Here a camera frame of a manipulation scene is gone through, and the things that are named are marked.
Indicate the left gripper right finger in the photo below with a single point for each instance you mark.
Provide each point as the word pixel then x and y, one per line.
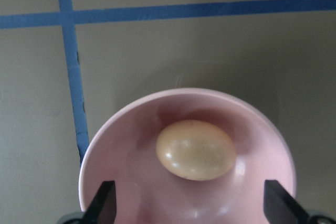
pixel 280 207

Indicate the brown egg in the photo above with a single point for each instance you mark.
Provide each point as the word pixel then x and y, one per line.
pixel 195 150

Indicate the pink bowl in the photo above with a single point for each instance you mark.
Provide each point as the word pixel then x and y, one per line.
pixel 123 150

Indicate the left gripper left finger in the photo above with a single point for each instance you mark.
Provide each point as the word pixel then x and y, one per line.
pixel 103 206

